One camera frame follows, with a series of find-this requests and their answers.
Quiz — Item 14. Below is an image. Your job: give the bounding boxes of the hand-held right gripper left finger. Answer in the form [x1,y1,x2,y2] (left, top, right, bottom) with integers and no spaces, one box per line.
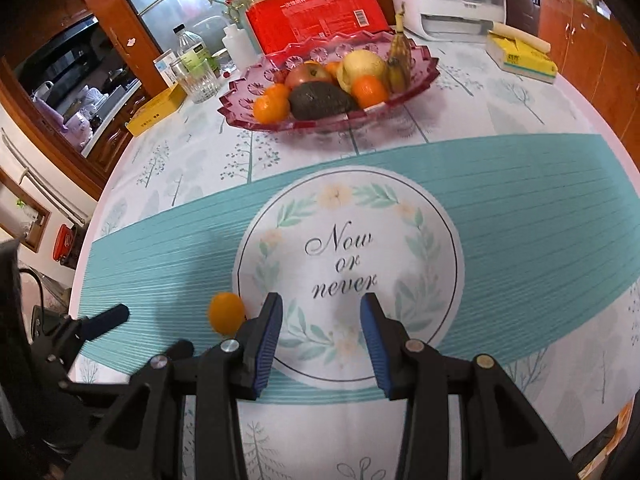
[65,292,284,480]

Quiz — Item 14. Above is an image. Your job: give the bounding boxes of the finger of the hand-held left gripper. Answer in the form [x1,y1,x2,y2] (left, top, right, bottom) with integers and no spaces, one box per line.
[57,339,195,415]
[32,304,131,386]

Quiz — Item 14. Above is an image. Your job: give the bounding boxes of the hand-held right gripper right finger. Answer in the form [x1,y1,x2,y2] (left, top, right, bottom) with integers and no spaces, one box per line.
[360,292,581,480]

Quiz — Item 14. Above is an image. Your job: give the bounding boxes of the small yellow-orange orange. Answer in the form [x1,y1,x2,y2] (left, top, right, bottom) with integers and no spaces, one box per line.
[208,292,246,335]

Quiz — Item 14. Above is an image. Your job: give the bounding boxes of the dark avocado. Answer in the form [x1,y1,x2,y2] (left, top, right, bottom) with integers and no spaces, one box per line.
[288,81,359,122]

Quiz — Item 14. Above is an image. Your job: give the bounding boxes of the red glass tray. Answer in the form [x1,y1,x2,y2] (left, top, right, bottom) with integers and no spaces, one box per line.
[217,30,441,133]

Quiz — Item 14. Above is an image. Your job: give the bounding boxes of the brown overripe banana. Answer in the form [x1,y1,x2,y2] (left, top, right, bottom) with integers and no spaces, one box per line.
[387,12,413,94]

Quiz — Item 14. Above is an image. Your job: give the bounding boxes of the red plastic container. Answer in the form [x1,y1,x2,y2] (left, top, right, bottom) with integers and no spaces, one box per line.
[54,224,76,262]

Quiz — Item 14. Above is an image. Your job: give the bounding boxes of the printed teal white tablecloth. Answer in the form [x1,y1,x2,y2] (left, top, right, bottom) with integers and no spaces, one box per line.
[67,37,640,480]

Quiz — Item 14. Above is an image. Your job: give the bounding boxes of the yellow flat box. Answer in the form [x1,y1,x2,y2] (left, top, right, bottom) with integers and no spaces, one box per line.
[125,82,187,137]

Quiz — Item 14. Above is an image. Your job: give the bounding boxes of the clear drinking glass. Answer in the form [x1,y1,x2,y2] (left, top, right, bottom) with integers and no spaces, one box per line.
[171,58,221,105]

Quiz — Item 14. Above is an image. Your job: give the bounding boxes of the small white blue box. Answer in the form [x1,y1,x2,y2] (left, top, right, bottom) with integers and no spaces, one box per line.
[154,51,178,86]

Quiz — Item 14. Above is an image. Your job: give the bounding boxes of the clear bottle with green label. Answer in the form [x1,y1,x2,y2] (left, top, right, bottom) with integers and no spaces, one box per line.
[172,24,213,73]

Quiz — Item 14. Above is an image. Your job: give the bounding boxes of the yellow pear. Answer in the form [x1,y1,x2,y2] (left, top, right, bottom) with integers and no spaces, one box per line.
[336,50,388,93]

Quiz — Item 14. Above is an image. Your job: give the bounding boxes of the red apple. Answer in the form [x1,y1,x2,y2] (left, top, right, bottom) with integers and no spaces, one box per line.
[285,61,335,90]

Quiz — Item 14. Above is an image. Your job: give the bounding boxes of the white plastic bottle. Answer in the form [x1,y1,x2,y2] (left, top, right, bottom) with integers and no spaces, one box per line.
[222,25,258,67]

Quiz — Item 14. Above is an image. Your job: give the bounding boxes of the yellow green tissue box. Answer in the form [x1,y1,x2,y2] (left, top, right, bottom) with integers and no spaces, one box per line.
[487,30,558,85]

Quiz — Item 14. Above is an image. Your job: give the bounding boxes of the red plastic package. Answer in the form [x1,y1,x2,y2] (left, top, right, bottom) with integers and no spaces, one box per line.
[225,0,390,56]

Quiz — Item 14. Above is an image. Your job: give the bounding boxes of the white countertop appliance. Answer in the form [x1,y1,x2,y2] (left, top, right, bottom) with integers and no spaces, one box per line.
[384,0,508,43]

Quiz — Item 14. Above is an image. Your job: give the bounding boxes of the wooden cabinet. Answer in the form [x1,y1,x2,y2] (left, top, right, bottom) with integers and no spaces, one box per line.
[537,0,640,171]

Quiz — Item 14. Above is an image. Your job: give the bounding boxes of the black cable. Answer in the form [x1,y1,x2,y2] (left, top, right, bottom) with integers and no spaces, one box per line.
[19,267,47,317]

